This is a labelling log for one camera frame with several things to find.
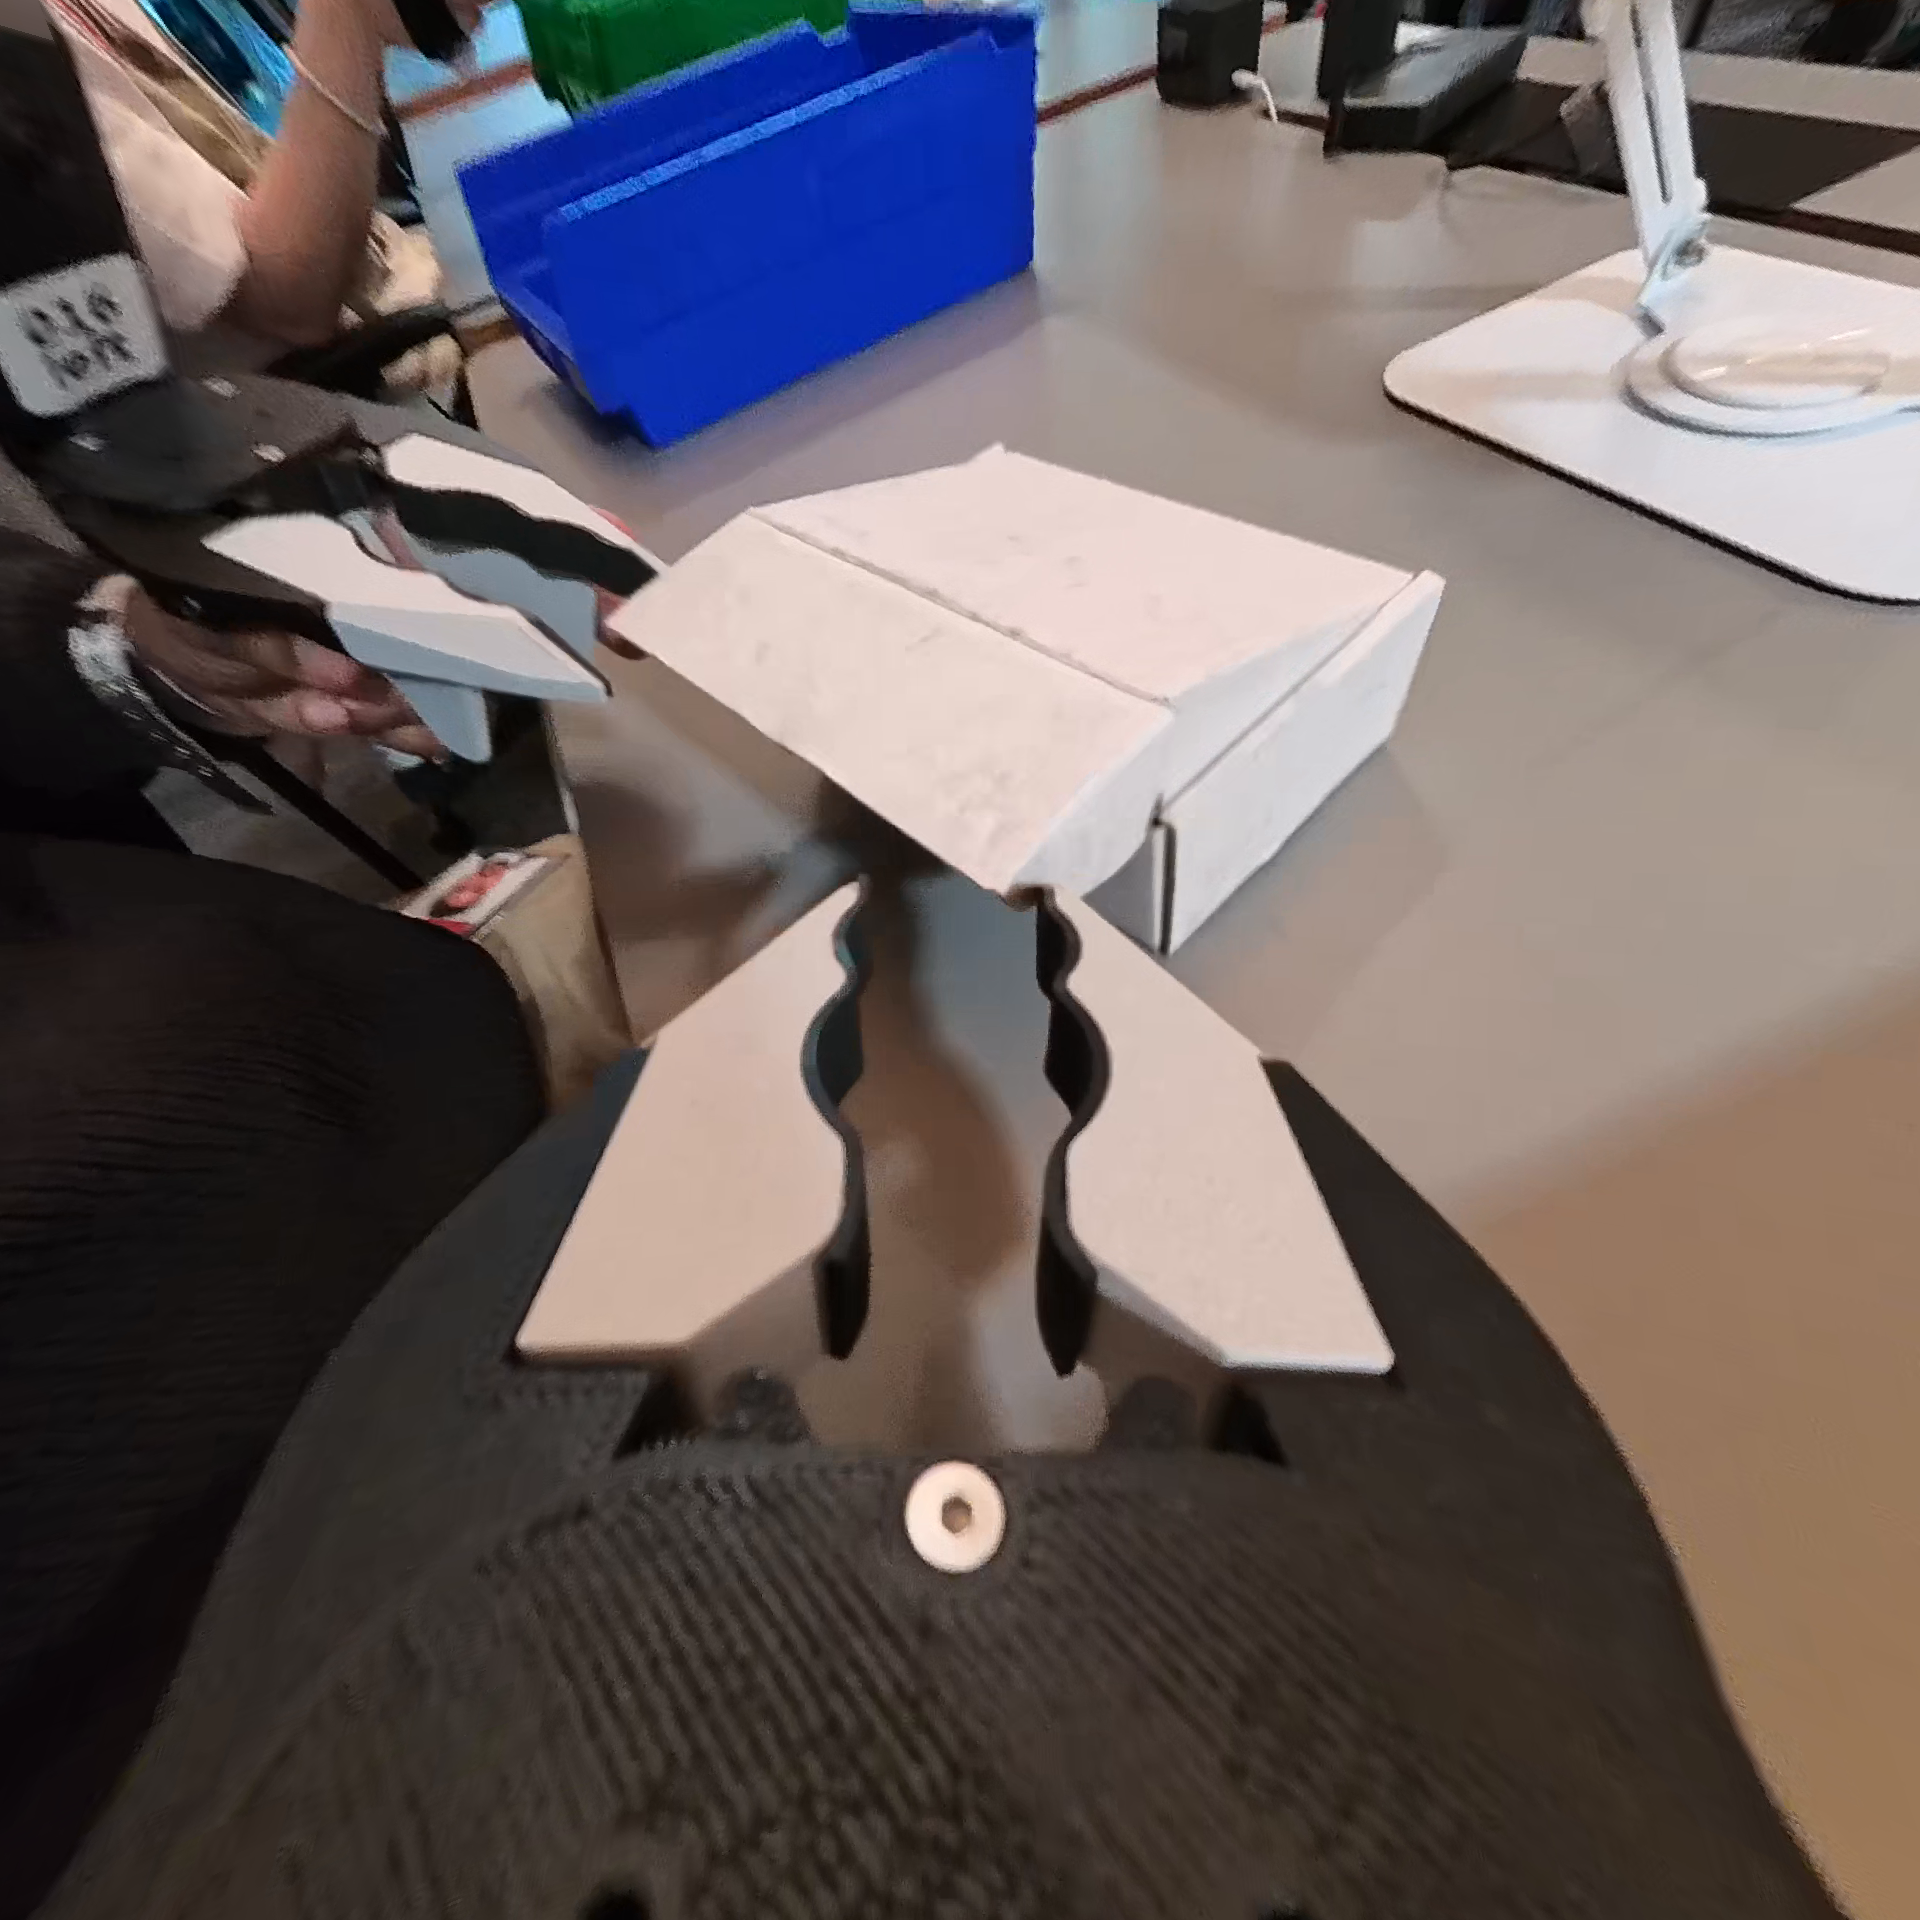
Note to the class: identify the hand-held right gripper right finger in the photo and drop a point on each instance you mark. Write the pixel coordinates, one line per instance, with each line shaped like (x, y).
(1214, 1200)

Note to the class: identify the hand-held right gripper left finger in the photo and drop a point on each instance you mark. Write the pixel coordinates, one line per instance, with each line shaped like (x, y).
(690, 1200)

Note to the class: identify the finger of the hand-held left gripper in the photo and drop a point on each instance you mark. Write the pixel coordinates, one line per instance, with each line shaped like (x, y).
(374, 593)
(511, 494)

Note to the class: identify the blue plastic bin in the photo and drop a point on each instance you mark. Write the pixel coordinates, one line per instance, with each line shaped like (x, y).
(780, 210)

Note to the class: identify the white cardboard mailer box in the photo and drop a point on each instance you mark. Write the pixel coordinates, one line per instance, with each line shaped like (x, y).
(975, 660)

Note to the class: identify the person's left hand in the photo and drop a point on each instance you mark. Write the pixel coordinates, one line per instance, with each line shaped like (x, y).
(271, 683)

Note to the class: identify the person's tan trousers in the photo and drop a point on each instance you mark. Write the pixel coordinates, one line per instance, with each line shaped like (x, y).
(571, 974)

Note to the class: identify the red white card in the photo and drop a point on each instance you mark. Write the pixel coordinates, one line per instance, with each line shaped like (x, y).
(472, 893)

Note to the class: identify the person's dark clothing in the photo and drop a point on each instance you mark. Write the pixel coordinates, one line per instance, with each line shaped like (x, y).
(225, 1200)

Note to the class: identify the green panel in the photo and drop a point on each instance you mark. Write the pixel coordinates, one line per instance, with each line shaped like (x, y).
(675, 45)

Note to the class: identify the black power adapter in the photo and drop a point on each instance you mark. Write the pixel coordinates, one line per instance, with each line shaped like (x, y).
(1208, 53)
(1419, 90)

